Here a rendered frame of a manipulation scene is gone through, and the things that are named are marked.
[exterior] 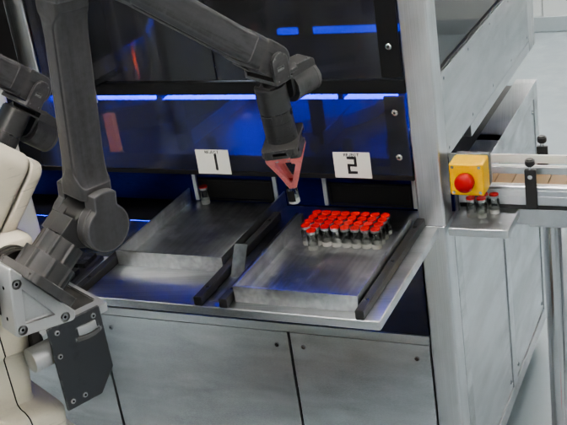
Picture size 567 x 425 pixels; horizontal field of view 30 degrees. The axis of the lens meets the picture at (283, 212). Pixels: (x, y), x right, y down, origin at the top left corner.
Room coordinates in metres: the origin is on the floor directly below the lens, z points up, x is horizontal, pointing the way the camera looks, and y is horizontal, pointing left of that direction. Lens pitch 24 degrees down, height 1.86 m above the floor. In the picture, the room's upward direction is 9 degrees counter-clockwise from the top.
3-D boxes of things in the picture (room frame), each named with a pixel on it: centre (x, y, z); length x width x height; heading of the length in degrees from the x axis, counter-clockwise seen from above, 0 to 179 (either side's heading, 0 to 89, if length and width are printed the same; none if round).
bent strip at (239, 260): (1.92, 0.13, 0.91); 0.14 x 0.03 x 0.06; 154
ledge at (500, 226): (2.07, -0.43, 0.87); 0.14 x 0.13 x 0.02; 153
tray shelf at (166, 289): (2.06, 0.06, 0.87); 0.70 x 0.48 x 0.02; 63
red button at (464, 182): (2.00, -0.38, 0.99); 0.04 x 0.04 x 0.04; 63
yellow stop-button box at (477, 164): (2.04, -0.40, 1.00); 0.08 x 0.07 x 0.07; 153
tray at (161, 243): (2.20, 0.18, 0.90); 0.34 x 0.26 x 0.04; 153
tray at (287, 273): (1.94, -0.07, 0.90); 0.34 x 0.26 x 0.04; 153
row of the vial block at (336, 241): (2.02, -0.11, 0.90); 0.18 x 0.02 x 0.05; 63
